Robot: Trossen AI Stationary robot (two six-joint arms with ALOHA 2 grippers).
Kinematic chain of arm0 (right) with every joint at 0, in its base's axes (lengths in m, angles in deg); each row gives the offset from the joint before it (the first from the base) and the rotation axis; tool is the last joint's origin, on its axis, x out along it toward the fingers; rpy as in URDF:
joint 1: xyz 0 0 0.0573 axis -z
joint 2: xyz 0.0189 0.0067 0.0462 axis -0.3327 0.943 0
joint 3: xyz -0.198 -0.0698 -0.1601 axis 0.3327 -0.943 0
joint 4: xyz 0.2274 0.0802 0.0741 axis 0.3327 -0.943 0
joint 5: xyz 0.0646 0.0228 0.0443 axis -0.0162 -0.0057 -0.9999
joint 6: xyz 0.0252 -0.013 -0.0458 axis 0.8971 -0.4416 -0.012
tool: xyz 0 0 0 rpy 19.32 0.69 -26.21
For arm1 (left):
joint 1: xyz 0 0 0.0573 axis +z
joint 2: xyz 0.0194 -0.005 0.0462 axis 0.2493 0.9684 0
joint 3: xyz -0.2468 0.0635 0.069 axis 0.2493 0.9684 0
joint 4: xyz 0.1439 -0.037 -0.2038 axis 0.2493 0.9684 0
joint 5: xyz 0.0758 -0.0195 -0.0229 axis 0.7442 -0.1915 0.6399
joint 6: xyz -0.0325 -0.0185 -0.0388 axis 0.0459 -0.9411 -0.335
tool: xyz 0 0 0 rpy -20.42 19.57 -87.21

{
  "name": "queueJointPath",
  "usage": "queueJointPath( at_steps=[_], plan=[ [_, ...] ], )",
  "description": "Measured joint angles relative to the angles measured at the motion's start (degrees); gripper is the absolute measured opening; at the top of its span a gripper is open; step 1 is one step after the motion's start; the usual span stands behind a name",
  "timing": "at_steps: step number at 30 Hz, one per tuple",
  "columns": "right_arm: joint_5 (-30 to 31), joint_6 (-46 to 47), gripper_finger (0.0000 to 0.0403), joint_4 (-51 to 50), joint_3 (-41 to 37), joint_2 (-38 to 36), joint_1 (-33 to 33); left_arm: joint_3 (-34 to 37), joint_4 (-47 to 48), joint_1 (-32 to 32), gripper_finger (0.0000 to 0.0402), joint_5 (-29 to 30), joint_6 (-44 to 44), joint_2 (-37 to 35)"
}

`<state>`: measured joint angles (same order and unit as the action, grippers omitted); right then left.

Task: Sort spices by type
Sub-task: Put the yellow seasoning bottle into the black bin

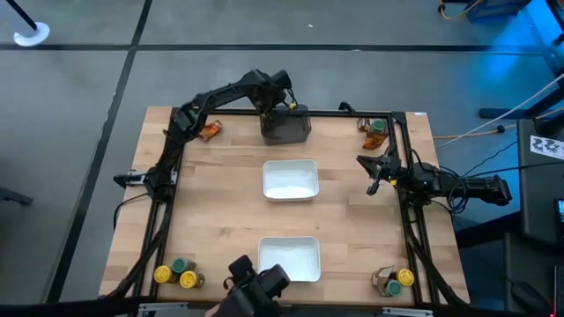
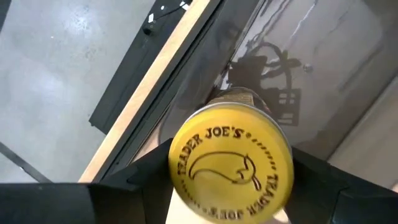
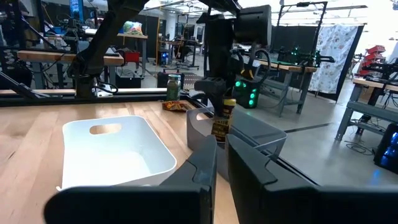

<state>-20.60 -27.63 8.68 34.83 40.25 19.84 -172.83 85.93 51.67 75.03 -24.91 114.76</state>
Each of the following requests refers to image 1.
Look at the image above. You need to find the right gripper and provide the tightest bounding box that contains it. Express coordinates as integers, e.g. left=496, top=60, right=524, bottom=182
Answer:
left=355, top=153, right=405, bottom=196

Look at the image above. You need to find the green-lid spice jar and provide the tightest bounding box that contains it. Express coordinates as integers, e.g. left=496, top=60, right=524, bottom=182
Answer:
left=170, top=256, right=198, bottom=275
left=368, top=118, right=389, bottom=136
left=383, top=279, right=404, bottom=298

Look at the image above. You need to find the yellow-lid spice jar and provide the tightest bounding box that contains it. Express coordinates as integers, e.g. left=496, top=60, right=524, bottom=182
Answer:
left=395, top=268, right=416, bottom=288
left=179, top=269, right=206, bottom=290
left=152, top=264, right=176, bottom=285

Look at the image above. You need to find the grey plastic bin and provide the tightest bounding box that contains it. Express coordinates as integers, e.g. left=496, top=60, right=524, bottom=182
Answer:
left=258, top=104, right=313, bottom=146

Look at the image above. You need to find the white plastic bin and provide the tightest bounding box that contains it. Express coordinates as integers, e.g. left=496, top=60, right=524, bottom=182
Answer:
left=257, top=236, right=322, bottom=283
left=262, top=158, right=321, bottom=203

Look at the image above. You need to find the black cabinet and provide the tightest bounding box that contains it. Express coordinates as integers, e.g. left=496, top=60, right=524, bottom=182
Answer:
left=517, top=118, right=564, bottom=247

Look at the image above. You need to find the white paper with black marks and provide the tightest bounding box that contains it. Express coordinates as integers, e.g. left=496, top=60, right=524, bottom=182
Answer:
left=530, top=135, right=564, bottom=161

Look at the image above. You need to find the blue container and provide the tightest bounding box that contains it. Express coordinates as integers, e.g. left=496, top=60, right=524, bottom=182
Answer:
left=464, top=0, right=532, bottom=24

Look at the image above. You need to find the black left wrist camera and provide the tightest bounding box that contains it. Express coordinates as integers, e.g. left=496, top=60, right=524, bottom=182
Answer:
left=271, top=69, right=294, bottom=92

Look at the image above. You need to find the black aluminium frame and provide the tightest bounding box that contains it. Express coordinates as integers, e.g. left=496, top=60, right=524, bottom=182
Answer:
left=131, top=107, right=442, bottom=309

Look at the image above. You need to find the white cable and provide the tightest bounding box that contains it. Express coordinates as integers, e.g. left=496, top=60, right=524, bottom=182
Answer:
left=434, top=73, right=564, bottom=150

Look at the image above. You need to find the stanchion post with round base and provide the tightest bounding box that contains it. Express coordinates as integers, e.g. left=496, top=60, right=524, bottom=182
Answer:
left=4, top=0, right=51, bottom=48

